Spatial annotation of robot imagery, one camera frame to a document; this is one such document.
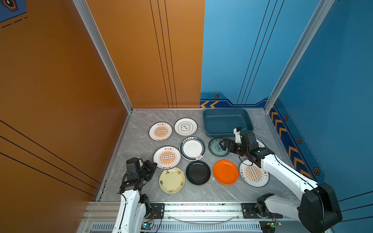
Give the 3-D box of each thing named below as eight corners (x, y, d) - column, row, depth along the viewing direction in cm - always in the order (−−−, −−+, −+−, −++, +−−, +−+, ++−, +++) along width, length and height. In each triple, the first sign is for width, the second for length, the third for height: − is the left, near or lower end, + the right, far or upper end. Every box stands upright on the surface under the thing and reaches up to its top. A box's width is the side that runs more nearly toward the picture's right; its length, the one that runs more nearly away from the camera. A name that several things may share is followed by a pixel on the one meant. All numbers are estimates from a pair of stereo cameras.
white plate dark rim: (178, 160, 93) (178, 159, 92) (180, 138, 104) (180, 136, 103) (206, 160, 93) (206, 159, 91) (204, 138, 104) (205, 136, 102)
